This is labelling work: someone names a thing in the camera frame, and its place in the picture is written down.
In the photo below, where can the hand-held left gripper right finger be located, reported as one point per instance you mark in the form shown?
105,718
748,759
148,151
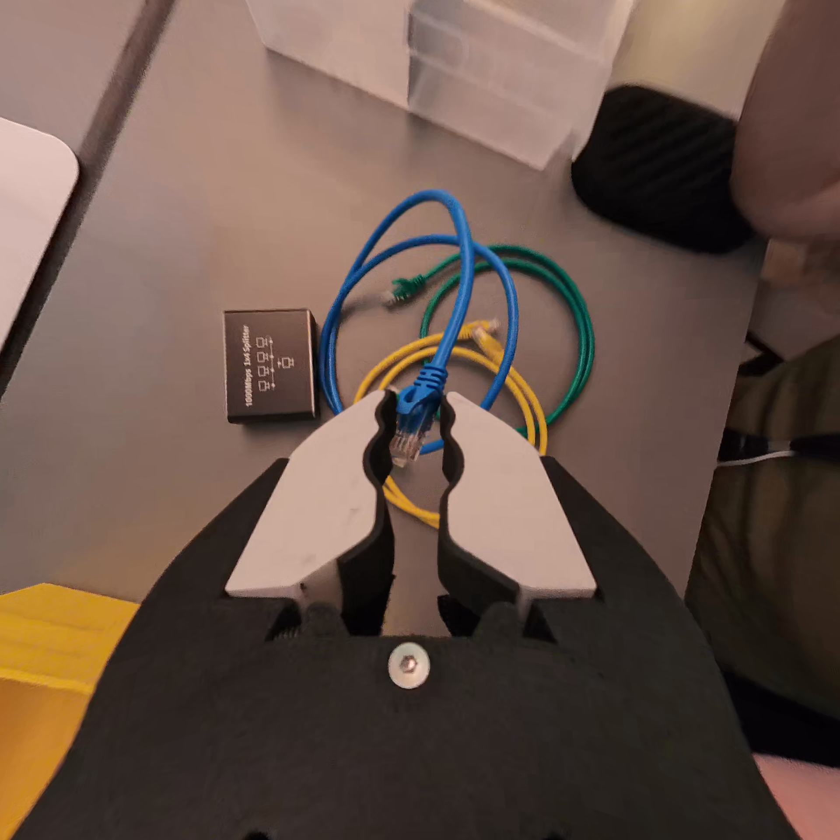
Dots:
512,512

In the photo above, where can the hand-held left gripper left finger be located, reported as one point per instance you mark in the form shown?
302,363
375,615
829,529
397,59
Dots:
315,512

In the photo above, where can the black ethernet hub box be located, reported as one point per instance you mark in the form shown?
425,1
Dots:
272,367

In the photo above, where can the person's right forearm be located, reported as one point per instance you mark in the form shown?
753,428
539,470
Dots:
794,131

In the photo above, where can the person's olive shirt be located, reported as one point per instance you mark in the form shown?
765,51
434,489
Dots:
774,558

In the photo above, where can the yellow divided plastic bin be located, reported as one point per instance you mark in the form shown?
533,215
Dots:
39,656

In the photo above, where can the black ribbed pad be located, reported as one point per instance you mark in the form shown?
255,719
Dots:
656,164

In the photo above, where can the instruction sign with white base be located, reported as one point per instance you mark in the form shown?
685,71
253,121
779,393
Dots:
29,216

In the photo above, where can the clear plastic bin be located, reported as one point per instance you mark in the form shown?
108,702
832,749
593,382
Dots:
492,85

